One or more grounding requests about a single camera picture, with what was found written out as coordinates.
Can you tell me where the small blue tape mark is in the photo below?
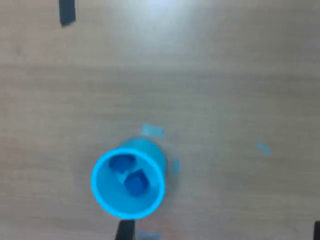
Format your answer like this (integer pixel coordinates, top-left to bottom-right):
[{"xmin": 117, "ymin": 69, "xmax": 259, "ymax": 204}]
[{"xmin": 256, "ymin": 141, "xmax": 272, "ymax": 157}]

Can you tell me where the black tape strip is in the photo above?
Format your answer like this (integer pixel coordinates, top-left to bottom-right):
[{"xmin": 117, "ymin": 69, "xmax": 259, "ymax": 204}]
[{"xmin": 58, "ymin": 0, "xmax": 77, "ymax": 27}]

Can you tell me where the blue plastic cup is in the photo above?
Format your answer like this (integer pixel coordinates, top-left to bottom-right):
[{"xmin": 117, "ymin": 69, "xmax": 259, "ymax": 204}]
[{"xmin": 90, "ymin": 136, "xmax": 168, "ymax": 221}]

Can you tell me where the blue cube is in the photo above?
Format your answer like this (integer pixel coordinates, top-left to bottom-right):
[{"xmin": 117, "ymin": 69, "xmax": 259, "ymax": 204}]
[
  {"xmin": 123, "ymin": 169, "xmax": 151, "ymax": 197},
  {"xmin": 109, "ymin": 154, "xmax": 137, "ymax": 173}
]

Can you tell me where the grey-blue tape piece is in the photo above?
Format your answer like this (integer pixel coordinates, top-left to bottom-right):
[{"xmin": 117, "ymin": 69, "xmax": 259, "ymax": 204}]
[
  {"xmin": 135, "ymin": 229, "xmax": 162, "ymax": 240},
  {"xmin": 171, "ymin": 157, "xmax": 181, "ymax": 176},
  {"xmin": 141, "ymin": 124, "xmax": 165, "ymax": 138}
]

